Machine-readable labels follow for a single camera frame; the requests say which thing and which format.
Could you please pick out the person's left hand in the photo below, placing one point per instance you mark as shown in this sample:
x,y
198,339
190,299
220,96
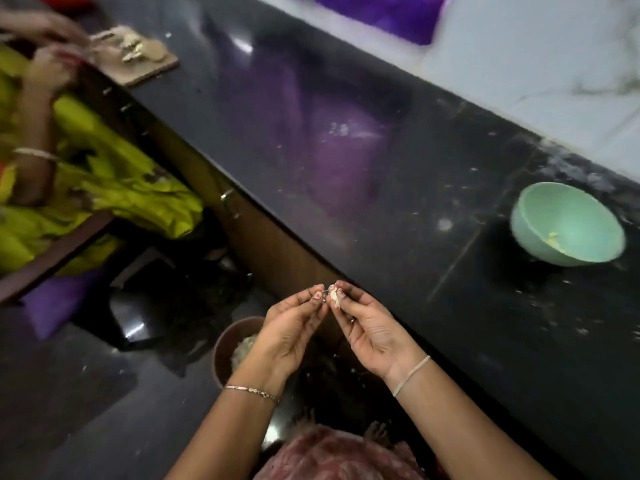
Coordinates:
x,y
285,330

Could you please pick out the person's right hand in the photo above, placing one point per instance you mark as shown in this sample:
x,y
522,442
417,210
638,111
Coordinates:
x,y
375,335

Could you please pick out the white garlic bulb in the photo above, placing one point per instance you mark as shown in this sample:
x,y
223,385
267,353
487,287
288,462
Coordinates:
x,y
333,295

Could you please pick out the pile of peeled garlic cloves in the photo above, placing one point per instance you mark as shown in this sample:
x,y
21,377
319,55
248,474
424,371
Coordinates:
x,y
553,241

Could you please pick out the mint green bowl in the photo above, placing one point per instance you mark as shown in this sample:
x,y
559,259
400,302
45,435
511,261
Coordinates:
x,y
570,225

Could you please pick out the person's left forearm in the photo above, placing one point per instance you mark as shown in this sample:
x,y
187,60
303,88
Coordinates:
x,y
225,435

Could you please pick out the person's right forearm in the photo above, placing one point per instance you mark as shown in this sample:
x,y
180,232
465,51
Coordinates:
x,y
465,430

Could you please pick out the wooden cabinet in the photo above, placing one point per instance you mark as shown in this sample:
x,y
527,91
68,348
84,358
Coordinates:
x,y
260,235

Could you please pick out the pink patterned garment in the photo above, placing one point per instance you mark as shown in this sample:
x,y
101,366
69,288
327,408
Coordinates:
x,y
335,457

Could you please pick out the purple bag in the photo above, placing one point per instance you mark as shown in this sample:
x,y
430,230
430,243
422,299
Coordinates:
x,y
55,303

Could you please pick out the wooden chopping board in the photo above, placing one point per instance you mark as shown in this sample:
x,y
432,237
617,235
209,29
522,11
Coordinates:
x,y
140,60

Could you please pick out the purple cloth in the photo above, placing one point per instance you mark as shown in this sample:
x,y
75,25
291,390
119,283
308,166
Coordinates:
x,y
385,13

